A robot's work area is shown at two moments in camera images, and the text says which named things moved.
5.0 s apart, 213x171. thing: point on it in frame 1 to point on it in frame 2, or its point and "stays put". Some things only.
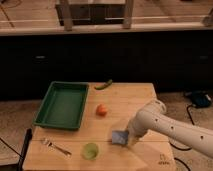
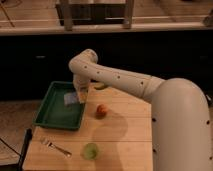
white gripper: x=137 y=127 to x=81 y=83
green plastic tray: x=62 y=106 stays put
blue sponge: x=120 y=137 to x=70 y=98
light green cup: x=89 y=151 stays put
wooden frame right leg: x=127 y=15 stays put
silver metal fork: x=50 y=144 stays put
